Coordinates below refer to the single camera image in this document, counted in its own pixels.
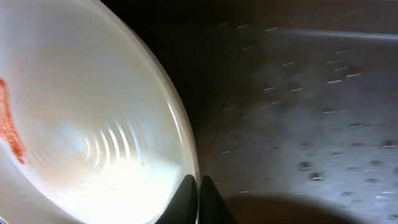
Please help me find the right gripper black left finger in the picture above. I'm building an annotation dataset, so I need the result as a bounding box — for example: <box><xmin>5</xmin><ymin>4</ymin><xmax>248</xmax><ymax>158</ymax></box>
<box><xmin>155</xmin><ymin>174</ymin><xmax>198</xmax><ymax>224</ymax></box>

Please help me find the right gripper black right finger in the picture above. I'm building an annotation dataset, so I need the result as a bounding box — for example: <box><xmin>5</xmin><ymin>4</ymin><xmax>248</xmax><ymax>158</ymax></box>
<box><xmin>199</xmin><ymin>175</ymin><xmax>238</xmax><ymax>224</ymax></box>

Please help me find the cream plate with sauce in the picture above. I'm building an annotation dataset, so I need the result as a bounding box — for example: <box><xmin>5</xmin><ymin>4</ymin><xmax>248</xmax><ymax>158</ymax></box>
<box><xmin>1</xmin><ymin>0</ymin><xmax>198</xmax><ymax>223</ymax></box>

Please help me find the large brown tray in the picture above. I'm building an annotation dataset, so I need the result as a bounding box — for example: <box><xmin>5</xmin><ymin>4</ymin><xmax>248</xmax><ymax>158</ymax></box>
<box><xmin>106</xmin><ymin>1</ymin><xmax>397</xmax><ymax>223</ymax></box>

